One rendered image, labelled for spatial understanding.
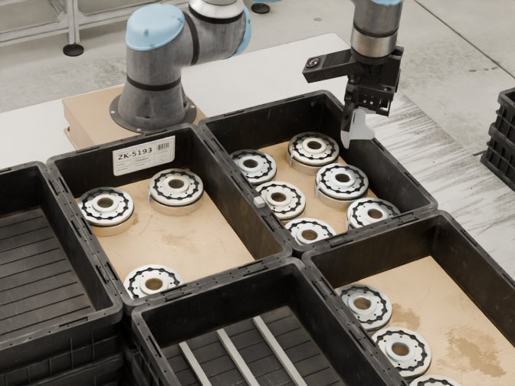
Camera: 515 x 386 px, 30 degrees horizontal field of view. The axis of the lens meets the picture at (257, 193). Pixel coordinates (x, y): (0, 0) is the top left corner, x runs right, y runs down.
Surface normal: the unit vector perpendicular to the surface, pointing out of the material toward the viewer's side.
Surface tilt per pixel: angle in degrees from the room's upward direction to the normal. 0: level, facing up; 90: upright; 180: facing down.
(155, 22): 6
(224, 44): 93
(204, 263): 0
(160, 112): 69
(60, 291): 0
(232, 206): 90
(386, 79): 96
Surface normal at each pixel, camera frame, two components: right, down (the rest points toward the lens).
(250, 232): -0.88, 0.25
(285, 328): 0.07, -0.76
